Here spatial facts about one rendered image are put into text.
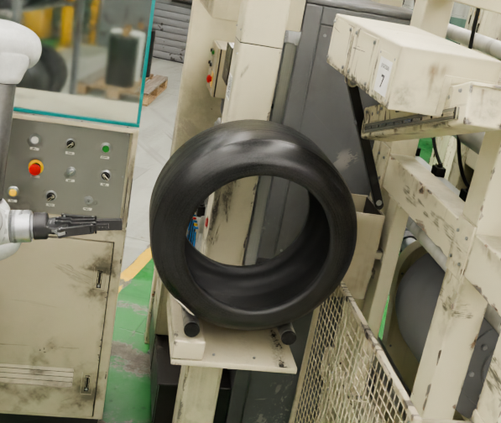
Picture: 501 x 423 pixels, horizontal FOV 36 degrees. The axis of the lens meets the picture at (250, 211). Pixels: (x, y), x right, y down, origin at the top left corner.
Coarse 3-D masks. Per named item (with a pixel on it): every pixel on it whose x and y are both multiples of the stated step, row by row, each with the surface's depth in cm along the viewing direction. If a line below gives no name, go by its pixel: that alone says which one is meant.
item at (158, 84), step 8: (152, 32) 916; (152, 40) 921; (152, 48) 927; (152, 56) 935; (152, 80) 926; (160, 80) 935; (144, 88) 873; (152, 88) 880; (160, 88) 948; (144, 96) 851; (152, 96) 900; (144, 104) 854
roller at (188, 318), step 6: (186, 312) 220; (186, 318) 217; (192, 318) 217; (186, 324) 215; (192, 324) 214; (198, 324) 216; (186, 330) 214; (192, 330) 215; (198, 330) 215; (192, 336) 215
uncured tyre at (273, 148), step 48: (192, 144) 212; (240, 144) 200; (288, 144) 202; (192, 192) 199; (336, 192) 205; (336, 240) 210; (192, 288) 209; (240, 288) 240; (288, 288) 237; (336, 288) 220
